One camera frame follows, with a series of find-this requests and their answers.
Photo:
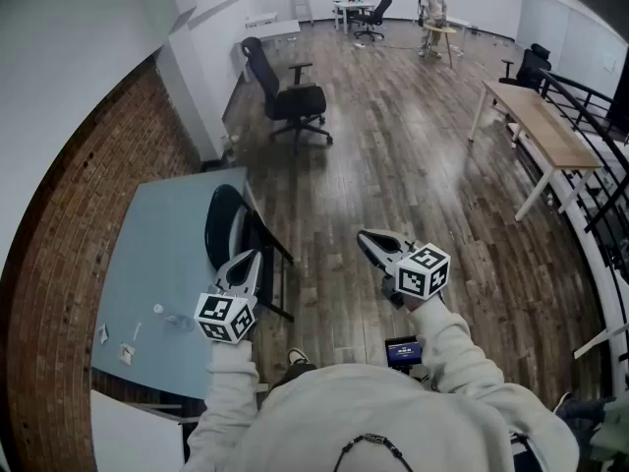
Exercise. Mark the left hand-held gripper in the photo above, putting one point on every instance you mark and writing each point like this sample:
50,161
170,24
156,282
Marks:
223,317

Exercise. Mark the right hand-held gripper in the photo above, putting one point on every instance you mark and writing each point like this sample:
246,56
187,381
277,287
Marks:
417,273

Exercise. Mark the person's right forearm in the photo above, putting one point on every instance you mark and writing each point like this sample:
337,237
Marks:
457,352

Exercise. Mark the person's left forearm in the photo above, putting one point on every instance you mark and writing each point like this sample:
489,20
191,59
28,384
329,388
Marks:
228,391

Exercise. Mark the high-back black mesh office chair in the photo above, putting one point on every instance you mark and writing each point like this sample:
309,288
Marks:
295,101

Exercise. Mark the black office chair with headrest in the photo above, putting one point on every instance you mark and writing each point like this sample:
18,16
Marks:
531,69

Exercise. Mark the clear plastic bottle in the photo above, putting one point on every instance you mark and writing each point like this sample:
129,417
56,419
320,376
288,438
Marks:
178,320

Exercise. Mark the light blue table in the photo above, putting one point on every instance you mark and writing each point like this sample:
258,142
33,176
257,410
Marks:
162,253

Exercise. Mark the person's shoe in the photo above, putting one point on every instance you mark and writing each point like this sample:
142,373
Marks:
296,355

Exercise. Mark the black device with screen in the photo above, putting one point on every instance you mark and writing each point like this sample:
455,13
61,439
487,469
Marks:
403,351

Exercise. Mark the person's leg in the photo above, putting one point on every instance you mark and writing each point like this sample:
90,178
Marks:
295,374

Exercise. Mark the thin white stick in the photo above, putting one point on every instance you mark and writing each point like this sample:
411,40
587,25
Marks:
137,331

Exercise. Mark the flat white paper packet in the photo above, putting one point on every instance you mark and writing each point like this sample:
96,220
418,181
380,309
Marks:
126,354

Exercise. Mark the small white paper packet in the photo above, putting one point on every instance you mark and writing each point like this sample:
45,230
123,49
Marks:
103,335

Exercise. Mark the person's torso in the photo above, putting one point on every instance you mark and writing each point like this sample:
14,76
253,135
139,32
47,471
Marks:
373,411

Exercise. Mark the white board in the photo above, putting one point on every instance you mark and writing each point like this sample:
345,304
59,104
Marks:
132,435

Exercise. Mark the wooden desk with white legs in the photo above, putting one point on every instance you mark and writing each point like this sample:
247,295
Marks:
545,126

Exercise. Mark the round yellow side table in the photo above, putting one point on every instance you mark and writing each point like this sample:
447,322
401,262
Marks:
440,28

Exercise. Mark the long white table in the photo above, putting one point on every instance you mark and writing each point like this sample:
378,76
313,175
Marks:
459,21

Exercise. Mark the small white table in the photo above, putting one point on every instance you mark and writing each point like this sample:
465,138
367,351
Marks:
351,7

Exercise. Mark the low white desk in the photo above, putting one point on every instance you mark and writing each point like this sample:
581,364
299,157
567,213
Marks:
272,26

